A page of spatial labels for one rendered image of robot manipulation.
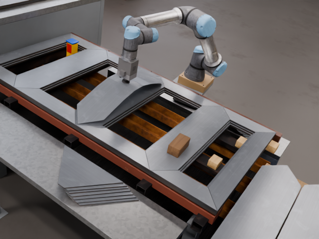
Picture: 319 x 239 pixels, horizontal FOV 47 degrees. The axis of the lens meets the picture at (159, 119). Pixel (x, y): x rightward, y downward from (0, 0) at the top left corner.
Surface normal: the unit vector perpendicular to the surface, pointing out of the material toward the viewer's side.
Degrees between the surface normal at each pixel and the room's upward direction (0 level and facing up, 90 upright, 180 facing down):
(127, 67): 90
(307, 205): 0
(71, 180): 0
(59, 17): 90
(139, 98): 0
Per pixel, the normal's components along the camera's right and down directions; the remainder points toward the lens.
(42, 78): 0.17, -0.80
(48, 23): 0.82, 0.44
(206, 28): 0.58, 0.50
